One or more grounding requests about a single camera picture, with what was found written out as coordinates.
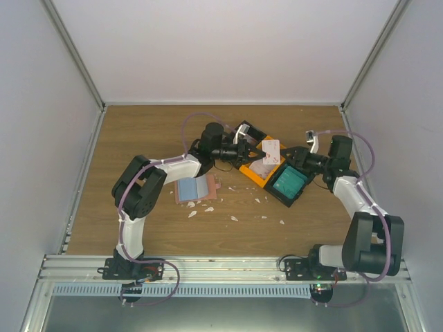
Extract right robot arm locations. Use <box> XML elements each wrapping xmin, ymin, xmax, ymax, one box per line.
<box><xmin>280</xmin><ymin>131</ymin><xmax>404</xmax><ymax>282</ymax></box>

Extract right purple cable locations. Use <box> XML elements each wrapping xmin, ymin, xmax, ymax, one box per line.
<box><xmin>311</xmin><ymin>129</ymin><xmax>392</xmax><ymax>307</ymax></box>

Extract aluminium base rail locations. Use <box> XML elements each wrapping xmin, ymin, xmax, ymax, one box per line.
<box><xmin>36</xmin><ymin>255</ymin><xmax>413</xmax><ymax>285</ymax></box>

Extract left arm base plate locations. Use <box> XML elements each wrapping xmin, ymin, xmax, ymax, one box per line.
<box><xmin>97</xmin><ymin>257</ymin><xmax>163</xmax><ymax>282</ymax></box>

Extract white pink credit card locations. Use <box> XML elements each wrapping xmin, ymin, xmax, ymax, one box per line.
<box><xmin>262</xmin><ymin>140</ymin><xmax>280</xmax><ymax>165</ymax></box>

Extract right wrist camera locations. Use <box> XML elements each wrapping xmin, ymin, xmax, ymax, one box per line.
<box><xmin>305</xmin><ymin>130</ymin><xmax>319</xmax><ymax>154</ymax></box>

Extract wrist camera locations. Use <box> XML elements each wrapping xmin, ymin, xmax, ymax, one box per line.
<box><xmin>305</xmin><ymin>130</ymin><xmax>319</xmax><ymax>154</ymax></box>
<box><xmin>233</xmin><ymin>124</ymin><xmax>250</xmax><ymax>145</ymax></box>

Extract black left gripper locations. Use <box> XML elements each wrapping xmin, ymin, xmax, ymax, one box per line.
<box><xmin>213</xmin><ymin>140</ymin><xmax>266</xmax><ymax>167</ymax></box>

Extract black bin red cards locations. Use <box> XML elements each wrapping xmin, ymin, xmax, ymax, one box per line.
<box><xmin>230</xmin><ymin>120</ymin><xmax>266</xmax><ymax>146</ymax></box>

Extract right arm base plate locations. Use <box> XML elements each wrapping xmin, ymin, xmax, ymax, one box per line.
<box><xmin>283</xmin><ymin>257</ymin><xmax>336</xmax><ymax>282</ymax></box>

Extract grey cable duct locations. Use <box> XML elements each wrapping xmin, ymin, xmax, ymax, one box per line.
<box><xmin>53</xmin><ymin>283</ymin><xmax>311</xmax><ymax>299</ymax></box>

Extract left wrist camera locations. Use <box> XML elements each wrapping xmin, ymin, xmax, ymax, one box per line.
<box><xmin>233</xmin><ymin>124</ymin><xmax>250</xmax><ymax>145</ymax></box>

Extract black bin teal cards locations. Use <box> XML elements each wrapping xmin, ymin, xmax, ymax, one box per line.
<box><xmin>264</xmin><ymin>162</ymin><xmax>315</xmax><ymax>208</ymax></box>

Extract teal card stack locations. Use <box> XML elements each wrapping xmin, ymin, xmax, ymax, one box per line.
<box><xmin>273</xmin><ymin>166</ymin><xmax>307</xmax><ymax>199</ymax></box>

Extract white debris pile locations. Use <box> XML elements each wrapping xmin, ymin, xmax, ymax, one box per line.
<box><xmin>186</xmin><ymin>201</ymin><xmax>215</xmax><ymax>219</ymax></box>

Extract pink card holder wallet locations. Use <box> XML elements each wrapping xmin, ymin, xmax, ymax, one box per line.
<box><xmin>174</xmin><ymin>174</ymin><xmax>221</xmax><ymax>204</ymax></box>

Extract purple cable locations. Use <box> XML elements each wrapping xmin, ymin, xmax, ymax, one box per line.
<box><xmin>117</xmin><ymin>112</ymin><xmax>180</xmax><ymax>307</ymax></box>
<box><xmin>311</xmin><ymin>129</ymin><xmax>392</xmax><ymax>307</ymax></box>

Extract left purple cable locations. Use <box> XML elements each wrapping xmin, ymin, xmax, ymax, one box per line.
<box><xmin>117</xmin><ymin>112</ymin><xmax>180</xmax><ymax>307</ymax></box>

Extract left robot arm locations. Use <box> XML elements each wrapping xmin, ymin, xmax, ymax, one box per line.
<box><xmin>111</xmin><ymin>122</ymin><xmax>266</xmax><ymax>279</ymax></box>

